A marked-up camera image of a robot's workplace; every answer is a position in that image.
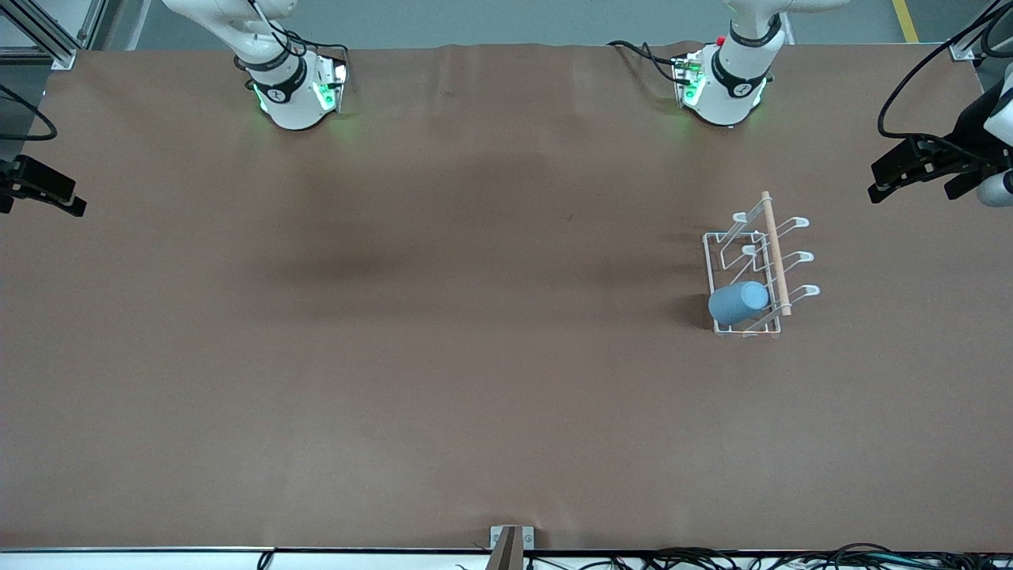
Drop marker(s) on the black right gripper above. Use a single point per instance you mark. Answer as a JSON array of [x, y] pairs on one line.
[[32, 179]]

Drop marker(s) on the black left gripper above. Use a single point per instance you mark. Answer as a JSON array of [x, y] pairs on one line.
[[970, 123]]

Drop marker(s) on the blue plastic cup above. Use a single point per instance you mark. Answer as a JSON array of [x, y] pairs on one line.
[[736, 303]]

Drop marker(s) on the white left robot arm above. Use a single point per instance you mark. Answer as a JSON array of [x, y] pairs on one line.
[[724, 95]]

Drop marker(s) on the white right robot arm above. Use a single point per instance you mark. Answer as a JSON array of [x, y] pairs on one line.
[[293, 103]]

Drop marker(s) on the metal arm base connector panel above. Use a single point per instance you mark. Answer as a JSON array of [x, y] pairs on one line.
[[331, 83], [687, 79]]

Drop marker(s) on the brown table cover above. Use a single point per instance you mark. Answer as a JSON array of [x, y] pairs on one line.
[[506, 356]]

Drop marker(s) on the aluminium frame profile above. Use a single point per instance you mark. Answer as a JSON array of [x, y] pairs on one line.
[[47, 36], [969, 43]]

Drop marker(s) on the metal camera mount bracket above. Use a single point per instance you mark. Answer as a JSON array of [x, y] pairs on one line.
[[510, 546]]

